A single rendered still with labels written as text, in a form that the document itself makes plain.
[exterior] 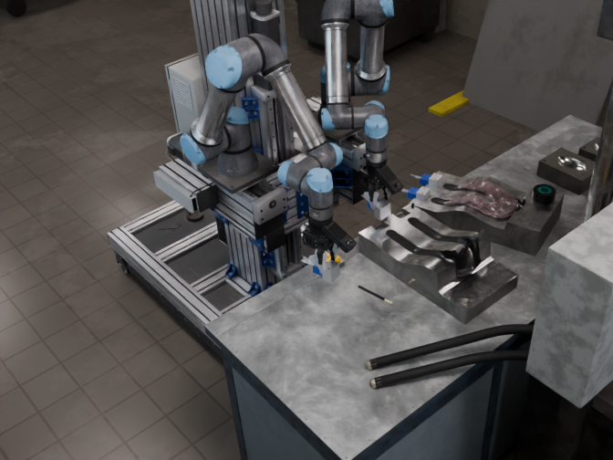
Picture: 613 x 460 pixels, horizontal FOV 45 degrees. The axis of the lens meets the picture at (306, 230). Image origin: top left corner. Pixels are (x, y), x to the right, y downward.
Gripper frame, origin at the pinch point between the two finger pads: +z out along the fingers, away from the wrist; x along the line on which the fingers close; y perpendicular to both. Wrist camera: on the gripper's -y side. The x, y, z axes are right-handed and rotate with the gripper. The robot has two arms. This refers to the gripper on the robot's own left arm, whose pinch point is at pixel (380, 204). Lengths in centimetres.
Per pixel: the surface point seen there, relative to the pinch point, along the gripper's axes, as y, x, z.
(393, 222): -5.5, -0.9, 5.4
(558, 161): -18, -80, 13
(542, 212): -38, -42, 4
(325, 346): -30, 51, 9
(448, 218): -13.4, -21.2, 11.0
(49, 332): 121, 107, 94
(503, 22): 133, -232, 62
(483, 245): -38.3, -11.2, 0.4
